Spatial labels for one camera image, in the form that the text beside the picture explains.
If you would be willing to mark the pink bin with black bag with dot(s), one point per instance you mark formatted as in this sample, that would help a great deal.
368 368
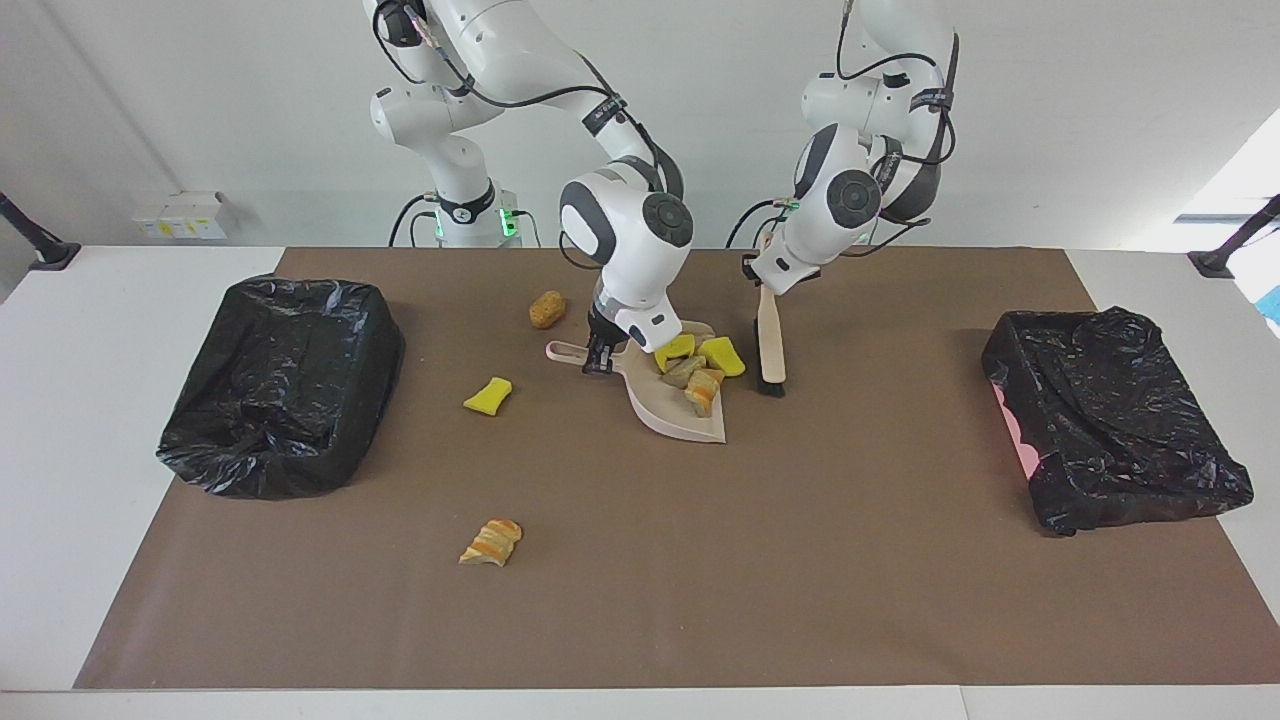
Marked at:
1120 420

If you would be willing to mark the brown paper table mat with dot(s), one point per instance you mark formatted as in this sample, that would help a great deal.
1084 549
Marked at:
800 600

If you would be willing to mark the white wall socket box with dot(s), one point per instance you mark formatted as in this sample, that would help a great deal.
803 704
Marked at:
180 215

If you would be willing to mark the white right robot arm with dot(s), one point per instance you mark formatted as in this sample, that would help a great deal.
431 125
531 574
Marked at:
620 220

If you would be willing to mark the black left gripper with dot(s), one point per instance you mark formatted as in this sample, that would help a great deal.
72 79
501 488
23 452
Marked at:
750 268

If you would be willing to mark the small yellow sponge piece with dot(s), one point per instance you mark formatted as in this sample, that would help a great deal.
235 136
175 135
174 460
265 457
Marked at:
488 397

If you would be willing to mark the beige brush with black bristles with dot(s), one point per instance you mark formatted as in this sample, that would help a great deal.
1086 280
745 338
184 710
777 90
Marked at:
770 340

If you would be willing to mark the beige plastic dustpan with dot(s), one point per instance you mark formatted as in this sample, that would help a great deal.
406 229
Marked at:
670 422

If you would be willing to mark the yellow sponge chunk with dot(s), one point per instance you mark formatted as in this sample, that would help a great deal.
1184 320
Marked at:
722 357

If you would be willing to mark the yellow sponge with green layer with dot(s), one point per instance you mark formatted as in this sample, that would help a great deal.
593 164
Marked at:
677 350

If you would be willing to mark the blue object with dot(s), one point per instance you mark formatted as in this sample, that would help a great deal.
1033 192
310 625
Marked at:
1273 305

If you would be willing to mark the pale orange toy pastry piece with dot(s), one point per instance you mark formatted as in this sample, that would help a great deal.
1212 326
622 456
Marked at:
705 392

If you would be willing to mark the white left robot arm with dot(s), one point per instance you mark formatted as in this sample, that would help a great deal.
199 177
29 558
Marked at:
850 200

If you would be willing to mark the brown toy croquette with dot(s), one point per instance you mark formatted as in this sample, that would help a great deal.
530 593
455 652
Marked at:
547 310

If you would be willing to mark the pale toy food piece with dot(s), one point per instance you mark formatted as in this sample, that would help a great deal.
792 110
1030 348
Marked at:
683 372

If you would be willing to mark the black clamp stand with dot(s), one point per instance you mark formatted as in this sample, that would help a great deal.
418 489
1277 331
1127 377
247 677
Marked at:
55 255
1215 262

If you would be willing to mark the bin lined with black bag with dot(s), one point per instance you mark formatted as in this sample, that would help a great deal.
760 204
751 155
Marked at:
280 400

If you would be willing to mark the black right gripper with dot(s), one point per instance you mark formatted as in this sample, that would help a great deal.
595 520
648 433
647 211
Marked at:
605 325

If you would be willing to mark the striped toy croissant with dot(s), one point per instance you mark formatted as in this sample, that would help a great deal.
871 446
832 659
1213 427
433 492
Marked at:
492 543

